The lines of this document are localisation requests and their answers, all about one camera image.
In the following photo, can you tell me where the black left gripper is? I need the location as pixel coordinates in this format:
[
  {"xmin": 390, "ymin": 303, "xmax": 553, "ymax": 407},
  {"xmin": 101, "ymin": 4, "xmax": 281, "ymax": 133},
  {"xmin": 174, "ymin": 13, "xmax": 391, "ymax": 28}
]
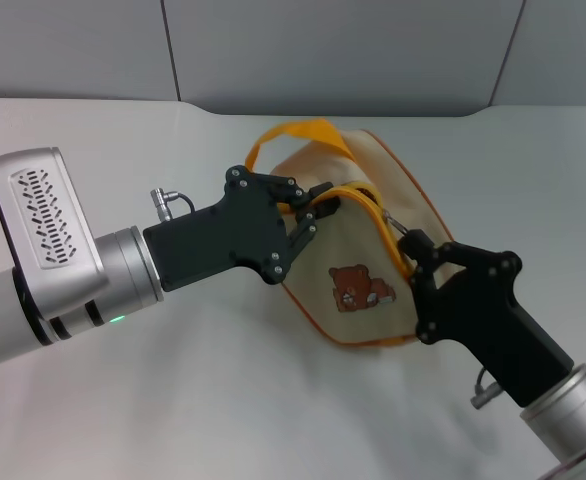
[{"xmin": 142, "ymin": 163, "xmax": 343, "ymax": 294}]

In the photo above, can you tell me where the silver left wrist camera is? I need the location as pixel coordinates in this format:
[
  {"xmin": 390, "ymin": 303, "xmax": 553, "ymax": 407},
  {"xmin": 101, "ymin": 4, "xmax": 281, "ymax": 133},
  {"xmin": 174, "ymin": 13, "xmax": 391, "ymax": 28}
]
[{"xmin": 0, "ymin": 146, "xmax": 110, "ymax": 347}]

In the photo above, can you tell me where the metal zipper pull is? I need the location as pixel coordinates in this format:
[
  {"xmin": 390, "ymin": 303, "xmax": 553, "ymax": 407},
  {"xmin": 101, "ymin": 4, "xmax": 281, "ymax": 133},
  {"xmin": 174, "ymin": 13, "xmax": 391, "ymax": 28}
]
[{"xmin": 381, "ymin": 209, "xmax": 410, "ymax": 237}]

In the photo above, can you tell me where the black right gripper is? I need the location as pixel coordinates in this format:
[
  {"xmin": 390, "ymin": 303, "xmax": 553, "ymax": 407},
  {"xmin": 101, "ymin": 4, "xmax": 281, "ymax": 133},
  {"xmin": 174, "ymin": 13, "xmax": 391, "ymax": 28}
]
[{"xmin": 397, "ymin": 228, "xmax": 575, "ymax": 409}]

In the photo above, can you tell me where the beige food bag orange trim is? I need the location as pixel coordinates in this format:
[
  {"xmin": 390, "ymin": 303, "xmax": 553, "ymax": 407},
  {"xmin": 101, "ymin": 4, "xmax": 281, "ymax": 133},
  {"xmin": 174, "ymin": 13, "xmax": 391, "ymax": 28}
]
[{"xmin": 246, "ymin": 117, "xmax": 457, "ymax": 349}]

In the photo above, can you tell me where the gripper cable connector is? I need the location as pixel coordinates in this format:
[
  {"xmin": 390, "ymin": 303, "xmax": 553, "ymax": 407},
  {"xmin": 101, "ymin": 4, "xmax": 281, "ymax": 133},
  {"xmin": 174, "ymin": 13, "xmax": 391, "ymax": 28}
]
[
  {"xmin": 147, "ymin": 186, "xmax": 197, "ymax": 222},
  {"xmin": 469, "ymin": 367, "xmax": 505, "ymax": 410}
]

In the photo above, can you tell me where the right gripper cable connector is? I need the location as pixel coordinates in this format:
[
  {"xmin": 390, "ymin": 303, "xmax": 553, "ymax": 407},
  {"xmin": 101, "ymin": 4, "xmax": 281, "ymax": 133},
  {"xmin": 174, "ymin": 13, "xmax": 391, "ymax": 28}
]
[{"xmin": 469, "ymin": 367, "xmax": 505, "ymax": 410}]

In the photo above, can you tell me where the left gripper cable connector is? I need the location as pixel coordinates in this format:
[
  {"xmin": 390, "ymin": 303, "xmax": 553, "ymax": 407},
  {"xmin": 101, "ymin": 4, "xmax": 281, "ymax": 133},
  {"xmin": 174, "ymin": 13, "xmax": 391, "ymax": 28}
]
[{"xmin": 147, "ymin": 186, "xmax": 197, "ymax": 222}]

